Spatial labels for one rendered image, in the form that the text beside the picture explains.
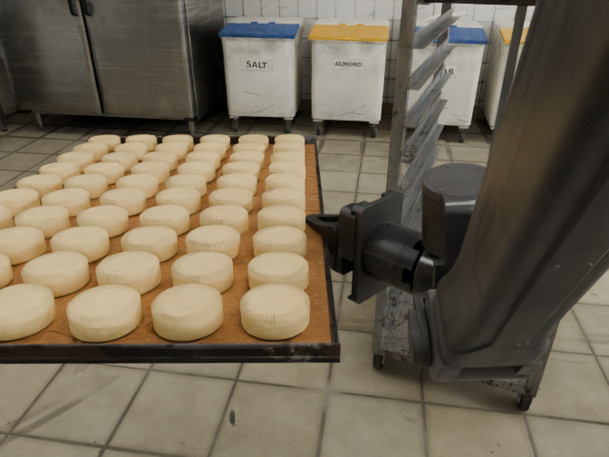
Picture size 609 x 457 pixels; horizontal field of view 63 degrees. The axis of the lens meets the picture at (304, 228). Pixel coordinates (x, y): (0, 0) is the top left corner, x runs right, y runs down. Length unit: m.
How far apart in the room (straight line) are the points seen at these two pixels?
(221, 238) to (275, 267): 0.08
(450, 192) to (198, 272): 0.20
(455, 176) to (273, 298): 0.17
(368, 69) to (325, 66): 0.30
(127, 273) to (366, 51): 3.30
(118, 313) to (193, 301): 0.05
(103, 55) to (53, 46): 0.37
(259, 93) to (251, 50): 0.31
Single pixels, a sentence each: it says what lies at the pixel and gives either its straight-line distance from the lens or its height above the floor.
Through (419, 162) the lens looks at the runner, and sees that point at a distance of 1.52.
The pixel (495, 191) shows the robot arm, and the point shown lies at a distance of 0.21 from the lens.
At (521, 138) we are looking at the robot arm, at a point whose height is 1.18.
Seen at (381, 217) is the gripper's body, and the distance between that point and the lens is 0.47.
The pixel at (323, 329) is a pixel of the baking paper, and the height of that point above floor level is 0.99.
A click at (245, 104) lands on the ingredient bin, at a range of 3.85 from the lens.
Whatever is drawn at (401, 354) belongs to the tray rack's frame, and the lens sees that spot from 1.60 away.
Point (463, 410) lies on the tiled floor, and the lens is 1.69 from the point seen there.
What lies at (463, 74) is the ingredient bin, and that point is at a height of 0.49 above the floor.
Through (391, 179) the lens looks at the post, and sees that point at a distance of 1.30.
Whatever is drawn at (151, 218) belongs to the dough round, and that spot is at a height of 0.99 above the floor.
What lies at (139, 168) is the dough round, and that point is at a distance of 0.70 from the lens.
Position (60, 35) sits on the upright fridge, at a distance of 4.01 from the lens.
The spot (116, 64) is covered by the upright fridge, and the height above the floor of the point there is 0.53.
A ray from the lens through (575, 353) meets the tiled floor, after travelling 2.03.
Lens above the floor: 1.23
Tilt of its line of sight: 29 degrees down
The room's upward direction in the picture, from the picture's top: straight up
